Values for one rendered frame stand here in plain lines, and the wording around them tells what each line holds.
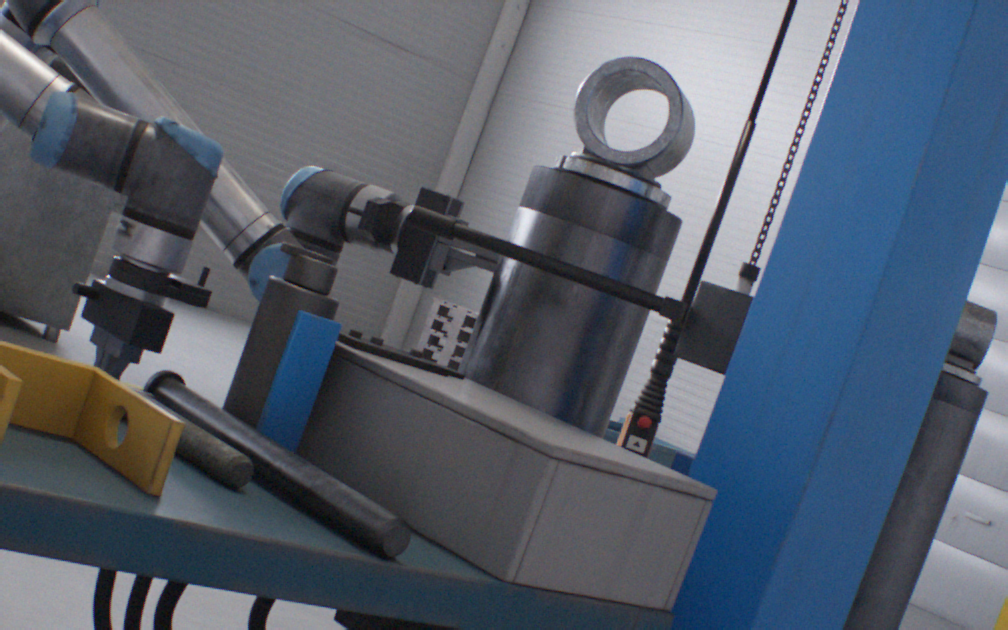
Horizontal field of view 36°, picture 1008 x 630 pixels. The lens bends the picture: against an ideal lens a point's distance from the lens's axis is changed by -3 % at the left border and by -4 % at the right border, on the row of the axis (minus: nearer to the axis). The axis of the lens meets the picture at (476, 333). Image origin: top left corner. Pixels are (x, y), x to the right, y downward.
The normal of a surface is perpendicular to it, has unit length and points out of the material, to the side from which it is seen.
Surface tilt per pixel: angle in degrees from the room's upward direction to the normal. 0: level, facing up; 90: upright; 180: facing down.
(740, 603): 90
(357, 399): 90
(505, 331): 90
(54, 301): 90
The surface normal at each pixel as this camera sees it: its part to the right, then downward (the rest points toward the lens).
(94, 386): -0.70, -0.24
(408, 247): -0.42, -0.12
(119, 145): 0.22, -0.08
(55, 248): 0.55, 0.23
